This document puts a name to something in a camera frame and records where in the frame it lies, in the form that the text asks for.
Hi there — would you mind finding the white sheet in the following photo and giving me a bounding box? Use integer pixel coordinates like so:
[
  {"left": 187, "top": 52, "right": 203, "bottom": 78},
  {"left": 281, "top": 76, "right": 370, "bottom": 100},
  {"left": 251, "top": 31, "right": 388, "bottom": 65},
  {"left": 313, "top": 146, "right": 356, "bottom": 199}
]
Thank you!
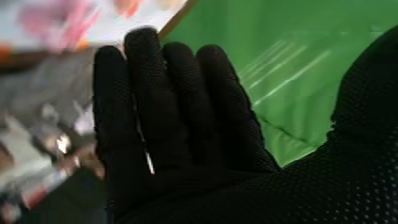
[{"left": 0, "top": 0, "right": 192, "bottom": 54}]

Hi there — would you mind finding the pink flower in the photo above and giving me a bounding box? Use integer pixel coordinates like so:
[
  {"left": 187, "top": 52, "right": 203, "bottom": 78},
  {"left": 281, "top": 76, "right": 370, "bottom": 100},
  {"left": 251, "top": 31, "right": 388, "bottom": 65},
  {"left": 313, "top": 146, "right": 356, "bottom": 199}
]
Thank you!
[{"left": 16, "top": 0, "right": 104, "bottom": 53}]

